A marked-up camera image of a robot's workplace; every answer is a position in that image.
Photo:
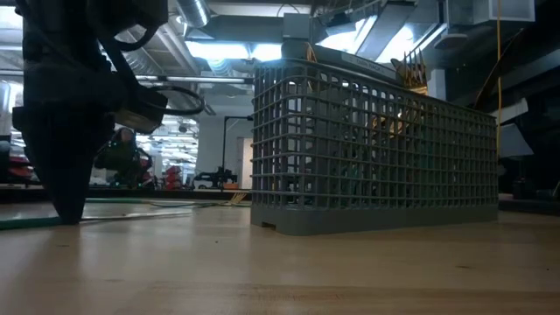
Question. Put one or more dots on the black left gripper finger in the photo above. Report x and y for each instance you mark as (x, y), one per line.
(65, 175)

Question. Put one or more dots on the grey plastic cutlery basket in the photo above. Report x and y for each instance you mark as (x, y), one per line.
(306, 223)

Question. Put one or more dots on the black background robot arm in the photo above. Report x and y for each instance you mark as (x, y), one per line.
(214, 177)

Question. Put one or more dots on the red black machine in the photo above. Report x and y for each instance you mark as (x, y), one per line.
(19, 168)

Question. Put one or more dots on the person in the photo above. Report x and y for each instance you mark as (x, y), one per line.
(124, 157)

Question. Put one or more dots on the red stacked crates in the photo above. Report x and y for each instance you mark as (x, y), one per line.
(172, 177)

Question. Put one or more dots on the long ceiling light tube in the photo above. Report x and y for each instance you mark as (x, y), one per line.
(197, 79)

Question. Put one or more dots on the grey ceiling box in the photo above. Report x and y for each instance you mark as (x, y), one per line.
(297, 24)

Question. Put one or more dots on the white ceiling air unit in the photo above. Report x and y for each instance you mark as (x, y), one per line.
(503, 11)

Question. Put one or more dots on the white angled plate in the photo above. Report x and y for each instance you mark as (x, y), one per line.
(514, 142)
(512, 114)

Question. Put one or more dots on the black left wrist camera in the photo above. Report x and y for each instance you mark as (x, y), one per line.
(144, 109)

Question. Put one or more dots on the black aluminium table frame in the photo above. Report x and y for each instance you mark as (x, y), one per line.
(184, 194)

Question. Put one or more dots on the silver ceiling duct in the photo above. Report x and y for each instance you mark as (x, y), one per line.
(192, 11)

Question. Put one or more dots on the black station frame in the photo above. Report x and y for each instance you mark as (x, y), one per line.
(224, 149)

